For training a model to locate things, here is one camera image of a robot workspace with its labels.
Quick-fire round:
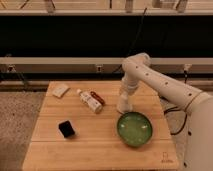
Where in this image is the black hanging cable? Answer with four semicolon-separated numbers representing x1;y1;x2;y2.
112;7;148;74

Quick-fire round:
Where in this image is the black eraser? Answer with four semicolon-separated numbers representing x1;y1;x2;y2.
59;121;75;138

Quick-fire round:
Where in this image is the green bowl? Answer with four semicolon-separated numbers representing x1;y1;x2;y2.
116;112;153;148

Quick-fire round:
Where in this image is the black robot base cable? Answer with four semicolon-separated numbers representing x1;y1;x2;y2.
163;105;188;136

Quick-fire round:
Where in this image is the beige sponge block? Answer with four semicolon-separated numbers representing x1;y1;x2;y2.
52;84;69;98

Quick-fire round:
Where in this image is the brown red marker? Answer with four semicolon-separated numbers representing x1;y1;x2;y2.
90;91;105;106

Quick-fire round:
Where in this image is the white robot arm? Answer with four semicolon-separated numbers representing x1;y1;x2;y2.
117;53;213;171

